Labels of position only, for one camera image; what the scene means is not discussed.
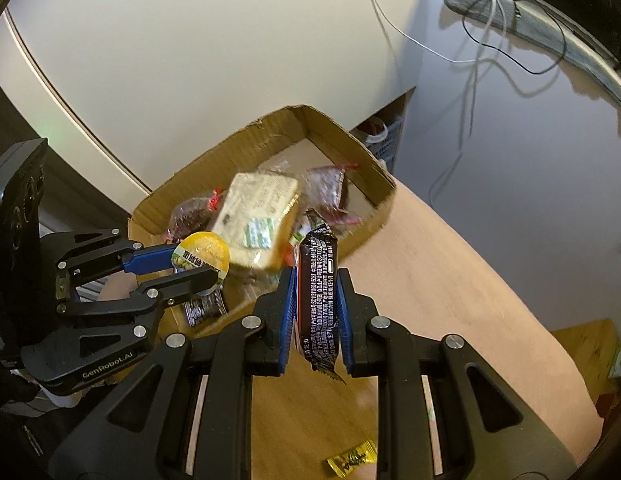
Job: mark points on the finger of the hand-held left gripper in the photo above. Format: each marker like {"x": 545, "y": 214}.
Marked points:
{"x": 190, "y": 282}
{"x": 150, "y": 257}

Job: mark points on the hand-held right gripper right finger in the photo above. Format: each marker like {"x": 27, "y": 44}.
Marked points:
{"x": 344, "y": 315}

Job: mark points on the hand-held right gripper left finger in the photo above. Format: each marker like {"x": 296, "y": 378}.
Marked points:
{"x": 288, "y": 310}

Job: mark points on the small black snack packet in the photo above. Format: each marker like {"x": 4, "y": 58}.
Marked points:
{"x": 205, "y": 310}

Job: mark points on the yellow lidded jelly cup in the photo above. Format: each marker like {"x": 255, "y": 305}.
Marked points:
{"x": 203, "y": 252}

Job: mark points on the dark chocolate bar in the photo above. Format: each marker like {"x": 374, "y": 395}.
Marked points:
{"x": 318, "y": 285}

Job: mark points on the dark snack packet red edges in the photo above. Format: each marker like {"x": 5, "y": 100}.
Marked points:
{"x": 190, "y": 215}
{"x": 325, "y": 190}

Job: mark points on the clear bread packet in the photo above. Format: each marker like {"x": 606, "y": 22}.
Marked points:
{"x": 255, "y": 210}

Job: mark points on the yellow candy wrapper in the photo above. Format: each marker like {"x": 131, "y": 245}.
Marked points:
{"x": 350, "y": 460}

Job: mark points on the white cabinet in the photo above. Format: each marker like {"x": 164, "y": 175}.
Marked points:
{"x": 190, "y": 60}

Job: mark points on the closed brown cardboard box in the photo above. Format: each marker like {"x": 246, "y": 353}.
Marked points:
{"x": 585, "y": 355}

